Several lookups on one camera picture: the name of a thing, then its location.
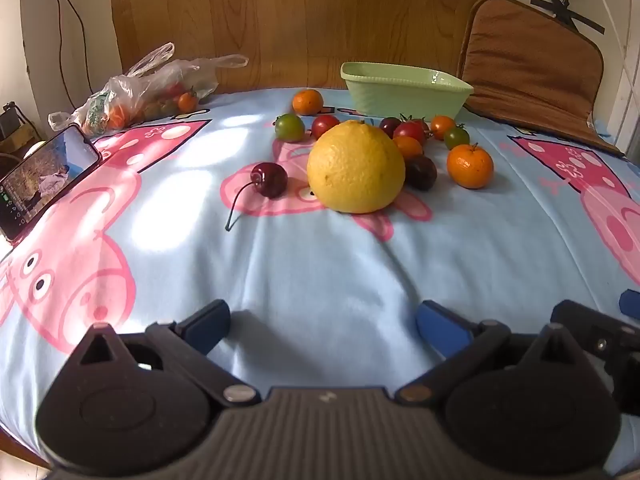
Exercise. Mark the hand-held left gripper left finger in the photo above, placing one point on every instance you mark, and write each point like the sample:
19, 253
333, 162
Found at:
210, 326

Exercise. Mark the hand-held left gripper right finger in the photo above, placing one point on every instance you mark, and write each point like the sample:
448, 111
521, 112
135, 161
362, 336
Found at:
442, 327

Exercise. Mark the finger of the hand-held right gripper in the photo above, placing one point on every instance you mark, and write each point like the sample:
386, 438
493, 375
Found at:
595, 332
631, 305

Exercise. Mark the large dark purple tomato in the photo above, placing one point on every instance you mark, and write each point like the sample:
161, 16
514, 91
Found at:
422, 172

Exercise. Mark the dark red cherry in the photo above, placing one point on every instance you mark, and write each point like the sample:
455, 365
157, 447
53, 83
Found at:
270, 181

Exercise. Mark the orange tangerine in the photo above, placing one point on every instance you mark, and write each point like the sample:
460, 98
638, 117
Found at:
116, 116
470, 166

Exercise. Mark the large yellow citrus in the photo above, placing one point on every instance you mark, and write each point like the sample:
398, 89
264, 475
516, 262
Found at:
356, 167

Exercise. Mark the orange cherry tomato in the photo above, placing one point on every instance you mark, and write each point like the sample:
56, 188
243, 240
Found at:
442, 126
187, 102
410, 147

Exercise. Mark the small green tomato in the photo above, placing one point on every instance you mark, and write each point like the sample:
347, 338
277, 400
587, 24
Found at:
456, 138

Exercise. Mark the red cherry tomato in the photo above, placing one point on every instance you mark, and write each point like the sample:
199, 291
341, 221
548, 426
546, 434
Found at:
324, 125
410, 131

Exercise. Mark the small dark purple tomato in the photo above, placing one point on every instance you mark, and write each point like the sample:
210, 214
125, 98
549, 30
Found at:
389, 125

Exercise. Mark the large green tomato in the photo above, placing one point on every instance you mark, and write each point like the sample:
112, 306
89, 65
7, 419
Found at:
289, 128

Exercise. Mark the green plastic basin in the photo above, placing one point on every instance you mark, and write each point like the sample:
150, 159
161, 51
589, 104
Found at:
400, 95

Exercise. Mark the pig printed blue blanket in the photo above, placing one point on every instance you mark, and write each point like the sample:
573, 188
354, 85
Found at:
300, 270

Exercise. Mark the white framed frosted window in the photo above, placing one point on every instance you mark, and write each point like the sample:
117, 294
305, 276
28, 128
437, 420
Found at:
631, 125

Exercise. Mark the black smartphone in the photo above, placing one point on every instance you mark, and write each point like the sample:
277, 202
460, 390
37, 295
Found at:
45, 180

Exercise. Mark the clear plastic bag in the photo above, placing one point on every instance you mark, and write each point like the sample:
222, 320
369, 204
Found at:
145, 85

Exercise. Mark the brown seat cushion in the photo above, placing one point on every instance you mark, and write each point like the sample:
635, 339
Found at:
525, 70

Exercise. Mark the brown cardboard box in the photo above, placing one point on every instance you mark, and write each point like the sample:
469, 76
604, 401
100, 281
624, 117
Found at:
27, 135

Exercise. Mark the black tape cross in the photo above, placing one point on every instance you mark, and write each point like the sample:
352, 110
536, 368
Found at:
567, 10

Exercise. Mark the wood pattern vinyl sheet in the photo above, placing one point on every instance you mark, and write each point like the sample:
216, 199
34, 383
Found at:
300, 20

